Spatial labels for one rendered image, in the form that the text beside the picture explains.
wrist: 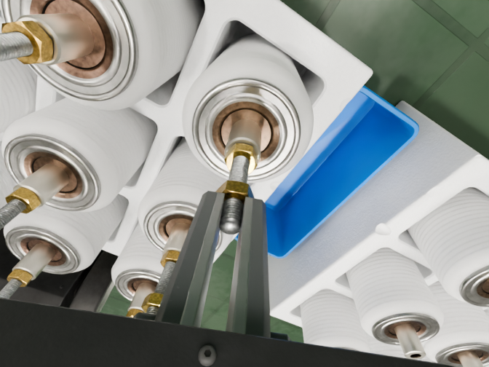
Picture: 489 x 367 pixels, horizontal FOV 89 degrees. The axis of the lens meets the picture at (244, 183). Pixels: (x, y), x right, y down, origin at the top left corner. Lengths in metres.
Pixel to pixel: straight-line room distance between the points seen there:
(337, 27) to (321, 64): 0.19
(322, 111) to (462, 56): 0.29
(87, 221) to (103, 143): 0.12
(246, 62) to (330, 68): 0.10
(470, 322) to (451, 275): 0.14
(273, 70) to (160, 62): 0.08
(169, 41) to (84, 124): 0.10
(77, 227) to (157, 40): 0.22
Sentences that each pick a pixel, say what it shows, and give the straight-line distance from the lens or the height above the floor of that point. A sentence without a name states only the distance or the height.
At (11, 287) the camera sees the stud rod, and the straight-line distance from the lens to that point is 0.33.
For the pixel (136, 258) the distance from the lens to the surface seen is 0.32.
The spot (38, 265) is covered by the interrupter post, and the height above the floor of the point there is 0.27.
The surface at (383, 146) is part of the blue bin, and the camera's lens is 0.39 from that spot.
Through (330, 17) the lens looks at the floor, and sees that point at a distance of 0.42.
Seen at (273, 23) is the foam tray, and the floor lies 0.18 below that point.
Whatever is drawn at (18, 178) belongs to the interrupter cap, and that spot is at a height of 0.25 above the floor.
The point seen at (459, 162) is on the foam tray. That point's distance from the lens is 0.35.
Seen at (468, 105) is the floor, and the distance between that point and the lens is 0.54.
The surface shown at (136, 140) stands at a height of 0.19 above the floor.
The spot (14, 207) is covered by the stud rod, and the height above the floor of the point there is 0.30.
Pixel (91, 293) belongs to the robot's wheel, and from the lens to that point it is 0.63.
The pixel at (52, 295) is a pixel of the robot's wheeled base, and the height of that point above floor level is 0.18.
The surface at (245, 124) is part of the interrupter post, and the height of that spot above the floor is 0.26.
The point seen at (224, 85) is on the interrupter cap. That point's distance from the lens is 0.17.
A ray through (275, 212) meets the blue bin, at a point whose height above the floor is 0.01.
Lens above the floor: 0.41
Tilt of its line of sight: 54 degrees down
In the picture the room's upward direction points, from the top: 172 degrees counter-clockwise
